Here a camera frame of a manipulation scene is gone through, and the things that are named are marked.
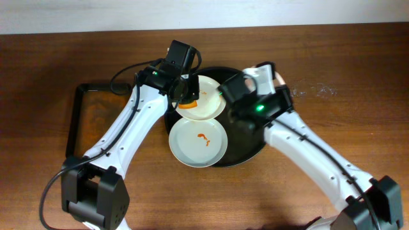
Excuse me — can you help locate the green orange sponge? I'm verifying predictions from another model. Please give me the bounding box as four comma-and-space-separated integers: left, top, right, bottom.
178, 100, 197, 109

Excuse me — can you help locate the cream plate with sauce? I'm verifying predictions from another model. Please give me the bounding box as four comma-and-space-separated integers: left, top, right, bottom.
176, 75, 226, 121

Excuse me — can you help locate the grey plate with sauce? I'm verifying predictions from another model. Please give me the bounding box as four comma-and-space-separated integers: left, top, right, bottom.
169, 118, 228, 168

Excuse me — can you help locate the pink plate with sauce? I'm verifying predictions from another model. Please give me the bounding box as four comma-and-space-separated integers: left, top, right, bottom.
246, 64, 285, 88

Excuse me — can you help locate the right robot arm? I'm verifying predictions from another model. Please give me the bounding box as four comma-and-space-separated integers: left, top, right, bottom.
218, 62, 404, 230

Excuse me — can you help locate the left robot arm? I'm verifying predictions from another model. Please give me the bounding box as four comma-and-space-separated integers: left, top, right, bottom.
58, 66, 199, 229

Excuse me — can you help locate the round black tray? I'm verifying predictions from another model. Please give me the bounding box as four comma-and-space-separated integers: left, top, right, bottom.
164, 67, 265, 167

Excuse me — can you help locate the rectangular black tray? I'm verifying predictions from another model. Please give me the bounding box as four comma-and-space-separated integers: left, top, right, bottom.
65, 83, 130, 157

